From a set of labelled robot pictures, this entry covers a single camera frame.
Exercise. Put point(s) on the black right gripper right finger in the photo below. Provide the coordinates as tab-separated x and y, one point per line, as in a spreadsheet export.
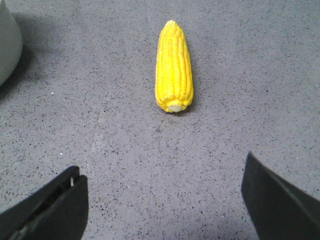
278	209

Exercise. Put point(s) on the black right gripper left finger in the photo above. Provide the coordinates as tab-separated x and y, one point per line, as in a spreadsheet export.
57	211

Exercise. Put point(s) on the yellow corn cob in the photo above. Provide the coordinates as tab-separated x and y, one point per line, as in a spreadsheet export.
174	90

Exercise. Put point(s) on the pale green electric cooking pot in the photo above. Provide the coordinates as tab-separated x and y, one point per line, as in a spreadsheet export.
11	43

